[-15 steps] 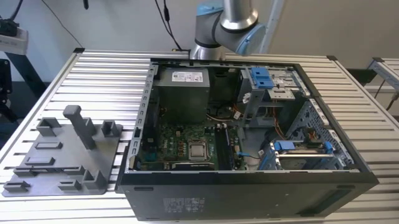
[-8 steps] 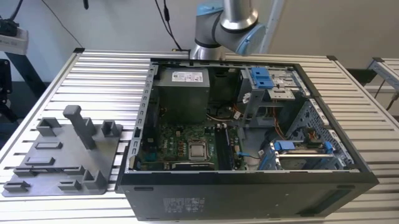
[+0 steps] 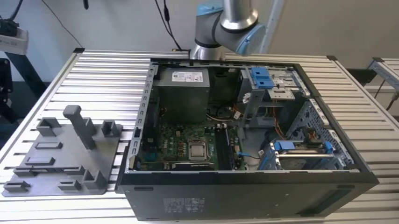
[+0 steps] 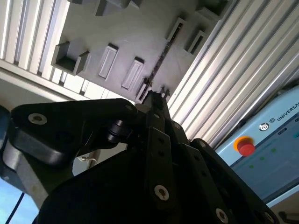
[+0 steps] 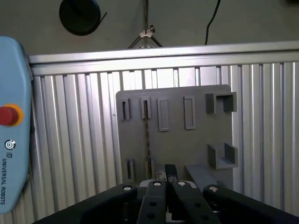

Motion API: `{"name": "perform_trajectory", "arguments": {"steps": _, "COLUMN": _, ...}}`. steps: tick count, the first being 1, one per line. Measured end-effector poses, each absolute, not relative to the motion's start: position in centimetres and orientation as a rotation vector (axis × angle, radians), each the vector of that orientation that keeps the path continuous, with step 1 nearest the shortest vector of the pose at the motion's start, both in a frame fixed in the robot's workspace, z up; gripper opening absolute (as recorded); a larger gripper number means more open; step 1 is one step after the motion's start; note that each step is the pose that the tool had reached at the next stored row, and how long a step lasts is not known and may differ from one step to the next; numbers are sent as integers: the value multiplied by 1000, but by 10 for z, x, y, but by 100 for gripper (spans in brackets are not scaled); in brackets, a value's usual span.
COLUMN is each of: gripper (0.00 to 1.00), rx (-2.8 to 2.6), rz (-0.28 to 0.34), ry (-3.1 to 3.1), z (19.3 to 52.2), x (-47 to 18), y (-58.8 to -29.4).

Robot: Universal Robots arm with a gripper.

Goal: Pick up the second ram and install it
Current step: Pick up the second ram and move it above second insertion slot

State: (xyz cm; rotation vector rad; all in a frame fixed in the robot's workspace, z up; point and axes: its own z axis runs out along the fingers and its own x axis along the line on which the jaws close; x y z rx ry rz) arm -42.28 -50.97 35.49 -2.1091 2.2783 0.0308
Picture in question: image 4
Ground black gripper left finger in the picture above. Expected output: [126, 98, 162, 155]
[10, 90, 177, 211]

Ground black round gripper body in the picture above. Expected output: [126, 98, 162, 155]
[37, 148, 211, 224]

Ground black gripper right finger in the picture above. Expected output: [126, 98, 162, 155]
[160, 92, 280, 224]

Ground black RAM stick blue label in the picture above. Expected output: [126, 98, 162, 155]
[137, 22, 184, 103]

